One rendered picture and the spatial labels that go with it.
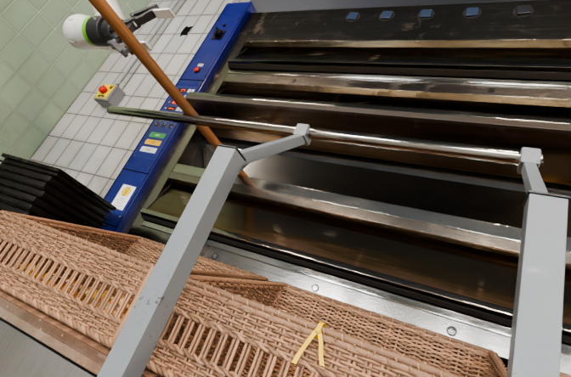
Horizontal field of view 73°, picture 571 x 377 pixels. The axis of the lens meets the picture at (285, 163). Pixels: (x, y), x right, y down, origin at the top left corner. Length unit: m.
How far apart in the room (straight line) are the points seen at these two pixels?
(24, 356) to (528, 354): 0.75
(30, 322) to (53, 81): 1.65
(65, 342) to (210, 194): 0.34
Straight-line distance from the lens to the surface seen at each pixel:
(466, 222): 1.19
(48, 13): 2.36
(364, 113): 1.24
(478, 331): 1.11
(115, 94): 2.11
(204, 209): 0.64
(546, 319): 0.51
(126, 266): 0.83
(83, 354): 0.75
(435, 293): 1.07
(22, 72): 2.27
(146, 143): 1.75
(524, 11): 1.73
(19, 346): 0.87
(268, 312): 0.65
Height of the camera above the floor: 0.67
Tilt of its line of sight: 25 degrees up
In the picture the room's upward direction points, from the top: 23 degrees clockwise
